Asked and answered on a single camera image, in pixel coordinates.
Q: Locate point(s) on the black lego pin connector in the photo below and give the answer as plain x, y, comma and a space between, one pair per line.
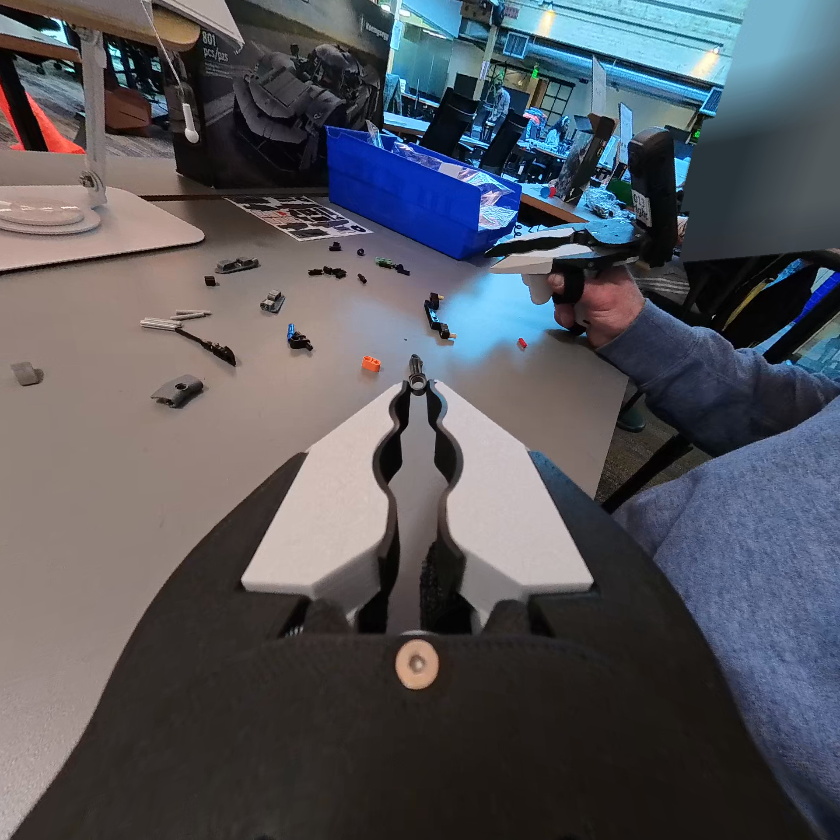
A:
302, 341

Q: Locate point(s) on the black office chair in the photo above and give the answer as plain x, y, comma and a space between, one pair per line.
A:
449, 121
505, 141

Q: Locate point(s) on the lego sticker sheet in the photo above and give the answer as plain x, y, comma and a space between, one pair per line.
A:
295, 216

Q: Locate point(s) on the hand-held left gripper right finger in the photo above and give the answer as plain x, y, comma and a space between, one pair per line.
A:
518, 525

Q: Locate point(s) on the beige mat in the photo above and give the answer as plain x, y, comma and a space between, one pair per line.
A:
144, 229

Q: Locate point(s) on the grey half-round lego piece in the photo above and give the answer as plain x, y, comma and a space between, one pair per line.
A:
26, 373

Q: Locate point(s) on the person's blue sweater torso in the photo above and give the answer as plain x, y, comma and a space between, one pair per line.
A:
754, 590

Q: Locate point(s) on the black lego beam tan pins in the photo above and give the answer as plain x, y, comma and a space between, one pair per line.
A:
436, 315

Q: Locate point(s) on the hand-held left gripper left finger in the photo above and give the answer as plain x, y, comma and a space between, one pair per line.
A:
315, 525

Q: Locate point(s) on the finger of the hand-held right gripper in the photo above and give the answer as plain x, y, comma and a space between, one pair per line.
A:
544, 243
531, 265

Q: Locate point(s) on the blue plastic bin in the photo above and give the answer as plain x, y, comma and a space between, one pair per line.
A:
394, 197

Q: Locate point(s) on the orange lego connector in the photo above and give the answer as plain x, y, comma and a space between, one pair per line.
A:
371, 363

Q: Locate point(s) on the grey curved lego panel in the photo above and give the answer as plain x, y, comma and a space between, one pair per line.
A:
177, 390

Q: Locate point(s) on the person's right hand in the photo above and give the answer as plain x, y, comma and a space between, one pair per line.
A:
607, 305

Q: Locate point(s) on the grey lego plate assembly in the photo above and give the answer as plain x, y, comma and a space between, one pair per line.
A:
236, 265

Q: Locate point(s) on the dark lego box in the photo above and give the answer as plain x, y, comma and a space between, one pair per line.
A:
295, 98

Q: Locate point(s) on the black lego axle connector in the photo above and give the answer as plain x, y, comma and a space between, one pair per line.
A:
416, 375

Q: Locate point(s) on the white round pad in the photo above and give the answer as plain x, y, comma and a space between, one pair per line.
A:
39, 213

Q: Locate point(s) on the crumpled foil bag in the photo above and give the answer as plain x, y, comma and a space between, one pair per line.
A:
600, 200

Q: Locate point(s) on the person's right forearm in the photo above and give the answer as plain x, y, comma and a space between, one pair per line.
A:
709, 380

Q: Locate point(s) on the grey lego clip assembly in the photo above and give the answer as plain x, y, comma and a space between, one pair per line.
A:
272, 300

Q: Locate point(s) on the upright picture box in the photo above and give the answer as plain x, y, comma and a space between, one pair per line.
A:
585, 157

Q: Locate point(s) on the brown box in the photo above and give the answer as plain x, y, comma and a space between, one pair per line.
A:
128, 111

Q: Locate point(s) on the tan board with white sheet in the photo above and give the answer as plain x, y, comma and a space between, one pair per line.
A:
98, 16

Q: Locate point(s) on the black lego lever with axle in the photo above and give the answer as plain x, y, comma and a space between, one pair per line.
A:
207, 344

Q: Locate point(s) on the orange fabric item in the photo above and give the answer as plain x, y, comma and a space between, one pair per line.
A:
26, 124

